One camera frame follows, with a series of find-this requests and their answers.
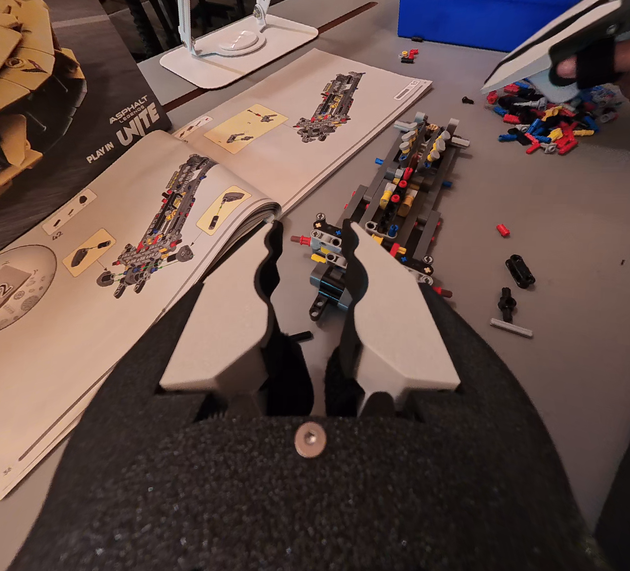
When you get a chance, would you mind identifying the white document stand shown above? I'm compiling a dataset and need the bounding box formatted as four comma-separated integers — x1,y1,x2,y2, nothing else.
150,0,320,89

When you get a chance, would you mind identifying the person's right hand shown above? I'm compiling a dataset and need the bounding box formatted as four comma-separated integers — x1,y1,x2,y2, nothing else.
556,37,630,101

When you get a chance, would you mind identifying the lego set box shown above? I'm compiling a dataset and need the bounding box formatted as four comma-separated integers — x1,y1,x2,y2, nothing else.
0,0,173,249

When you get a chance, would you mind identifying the pile of small lego pieces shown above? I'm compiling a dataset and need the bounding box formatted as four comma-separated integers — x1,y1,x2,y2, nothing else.
485,80,618,156

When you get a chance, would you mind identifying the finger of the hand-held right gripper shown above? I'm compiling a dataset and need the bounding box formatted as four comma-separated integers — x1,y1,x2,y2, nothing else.
480,42,554,92
499,0,625,65

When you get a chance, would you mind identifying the grey lego car chassis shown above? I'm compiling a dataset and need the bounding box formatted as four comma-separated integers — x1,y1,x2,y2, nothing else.
290,112,471,322

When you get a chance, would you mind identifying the black lego connector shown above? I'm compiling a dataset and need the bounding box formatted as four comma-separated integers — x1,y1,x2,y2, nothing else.
505,254,536,289

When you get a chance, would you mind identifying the lego instruction booklet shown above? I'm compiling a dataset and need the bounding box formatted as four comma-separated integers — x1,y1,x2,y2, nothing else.
0,48,434,500

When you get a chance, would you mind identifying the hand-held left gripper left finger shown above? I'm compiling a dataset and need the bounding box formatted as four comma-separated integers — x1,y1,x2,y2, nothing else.
160,221,313,417

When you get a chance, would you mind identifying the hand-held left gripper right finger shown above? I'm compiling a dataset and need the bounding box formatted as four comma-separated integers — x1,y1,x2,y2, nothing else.
325,219,462,417

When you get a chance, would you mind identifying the grey lego axle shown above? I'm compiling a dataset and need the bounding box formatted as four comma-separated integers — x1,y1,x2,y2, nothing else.
490,317,534,338

